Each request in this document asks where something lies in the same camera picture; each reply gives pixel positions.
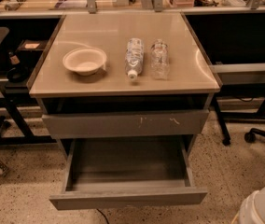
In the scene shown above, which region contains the black floor cable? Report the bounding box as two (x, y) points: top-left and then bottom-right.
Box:
(96, 208), (110, 224)

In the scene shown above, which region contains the clear empty plastic bottle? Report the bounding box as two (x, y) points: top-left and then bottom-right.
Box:
(150, 39), (170, 79)

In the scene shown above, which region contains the grey drawer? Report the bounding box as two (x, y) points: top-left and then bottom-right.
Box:
(42, 110), (209, 139)
(49, 136), (207, 210)

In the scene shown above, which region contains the grey drawer cabinet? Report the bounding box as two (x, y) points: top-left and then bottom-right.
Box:
(30, 12), (220, 151)

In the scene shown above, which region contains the labelled plastic water bottle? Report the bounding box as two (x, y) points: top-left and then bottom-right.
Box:
(125, 38), (144, 80)

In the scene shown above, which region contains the white paper bowl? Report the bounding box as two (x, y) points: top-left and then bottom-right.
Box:
(63, 48), (107, 76)

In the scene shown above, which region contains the grey top drawer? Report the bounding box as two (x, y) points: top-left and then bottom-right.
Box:
(42, 110), (209, 139)

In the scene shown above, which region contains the black desk leg frame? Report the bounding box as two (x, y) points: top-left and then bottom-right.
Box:
(212, 96), (230, 146)

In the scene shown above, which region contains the black office chair base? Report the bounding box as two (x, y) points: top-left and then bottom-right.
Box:
(244, 128), (265, 143)

